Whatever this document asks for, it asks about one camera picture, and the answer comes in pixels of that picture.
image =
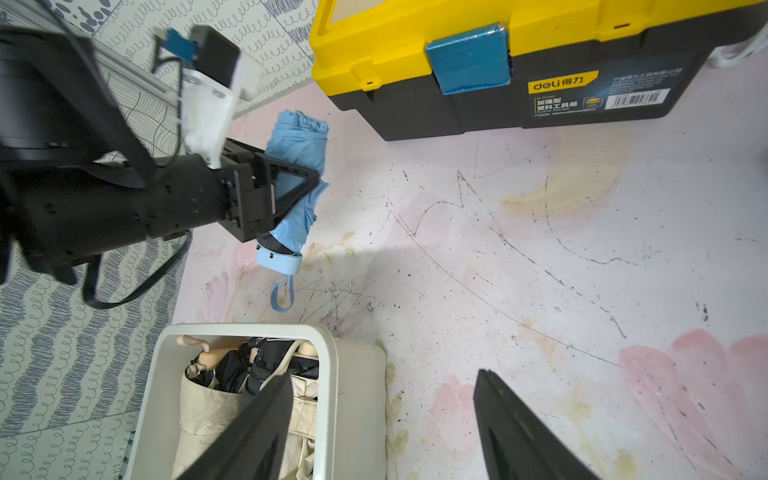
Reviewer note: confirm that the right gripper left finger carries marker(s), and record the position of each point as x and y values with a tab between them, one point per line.
252	446

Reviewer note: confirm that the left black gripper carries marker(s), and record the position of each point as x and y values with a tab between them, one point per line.
261	190

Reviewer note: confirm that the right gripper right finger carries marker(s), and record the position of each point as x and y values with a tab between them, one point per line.
516	444

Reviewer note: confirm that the beige umbrella black lining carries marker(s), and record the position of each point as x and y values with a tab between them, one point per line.
299	361

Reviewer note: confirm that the white plastic storage box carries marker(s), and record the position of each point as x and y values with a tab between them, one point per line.
351	424

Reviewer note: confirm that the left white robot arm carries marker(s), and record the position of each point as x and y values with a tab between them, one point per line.
76	182

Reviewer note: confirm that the yellow black toolbox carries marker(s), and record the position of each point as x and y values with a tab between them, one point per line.
420	69

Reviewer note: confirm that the pink floral table mat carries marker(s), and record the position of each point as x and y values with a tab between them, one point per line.
613	275

